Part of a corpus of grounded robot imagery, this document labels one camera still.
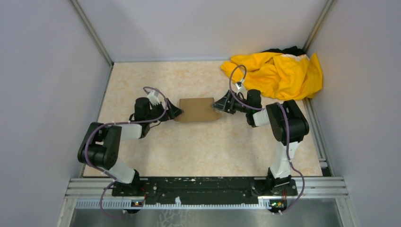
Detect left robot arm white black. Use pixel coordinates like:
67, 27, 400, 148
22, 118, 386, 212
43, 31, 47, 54
77, 86, 184, 196

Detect brown cardboard box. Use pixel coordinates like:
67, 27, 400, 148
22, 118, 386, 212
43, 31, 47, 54
174, 97, 223, 122

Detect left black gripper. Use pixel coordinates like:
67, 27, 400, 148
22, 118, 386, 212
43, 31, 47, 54
146, 97, 183, 123

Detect yellow cloth garment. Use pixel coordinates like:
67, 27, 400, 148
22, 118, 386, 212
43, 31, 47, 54
220, 52, 323, 100

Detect purple cable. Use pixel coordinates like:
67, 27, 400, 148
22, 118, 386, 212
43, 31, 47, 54
229, 65, 305, 216
84, 86, 169, 219

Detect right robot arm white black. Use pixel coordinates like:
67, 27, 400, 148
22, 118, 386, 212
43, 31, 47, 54
211, 89, 309, 195

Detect black cloth behind yellow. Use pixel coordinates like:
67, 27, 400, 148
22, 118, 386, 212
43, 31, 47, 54
262, 46, 306, 56

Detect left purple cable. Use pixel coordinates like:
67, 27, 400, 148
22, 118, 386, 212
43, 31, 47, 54
84, 86, 169, 219

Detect aluminium frame rail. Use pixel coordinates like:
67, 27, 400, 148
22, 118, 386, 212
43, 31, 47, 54
65, 177, 349, 210

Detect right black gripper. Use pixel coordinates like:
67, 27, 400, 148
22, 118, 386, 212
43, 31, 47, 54
211, 89, 251, 114

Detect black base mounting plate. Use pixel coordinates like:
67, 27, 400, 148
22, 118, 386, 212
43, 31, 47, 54
112, 177, 298, 205

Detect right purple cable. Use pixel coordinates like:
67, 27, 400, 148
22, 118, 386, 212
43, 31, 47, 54
229, 65, 305, 216

